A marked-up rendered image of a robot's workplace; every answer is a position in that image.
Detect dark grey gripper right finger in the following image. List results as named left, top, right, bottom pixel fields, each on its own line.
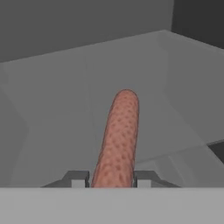
left=132, top=170, right=181, bottom=189

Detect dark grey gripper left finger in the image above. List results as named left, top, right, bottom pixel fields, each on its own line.
left=40, top=170, right=91, bottom=189

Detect reddish brown sausage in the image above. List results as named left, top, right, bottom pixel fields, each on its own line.
left=90, top=88, right=140, bottom=189

